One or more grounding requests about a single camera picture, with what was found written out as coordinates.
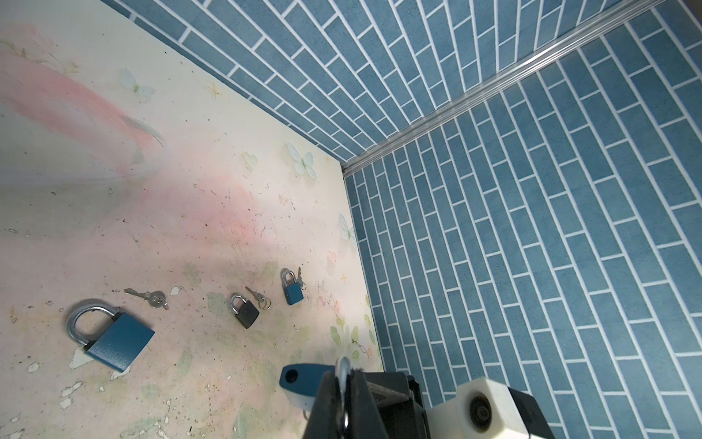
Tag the padlock silver key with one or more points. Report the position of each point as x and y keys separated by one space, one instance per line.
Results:
x=155 y=299

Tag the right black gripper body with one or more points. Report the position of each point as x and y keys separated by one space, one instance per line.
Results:
x=400 y=403

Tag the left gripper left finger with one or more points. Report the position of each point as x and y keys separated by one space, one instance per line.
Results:
x=323 y=422

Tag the blue padlock with key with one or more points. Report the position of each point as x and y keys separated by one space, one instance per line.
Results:
x=300 y=382

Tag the black padlock with keys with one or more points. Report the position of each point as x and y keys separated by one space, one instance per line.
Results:
x=244 y=310

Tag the floral table mat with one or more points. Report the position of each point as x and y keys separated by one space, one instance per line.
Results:
x=125 y=165

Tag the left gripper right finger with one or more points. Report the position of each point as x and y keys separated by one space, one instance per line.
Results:
x=364 y=419

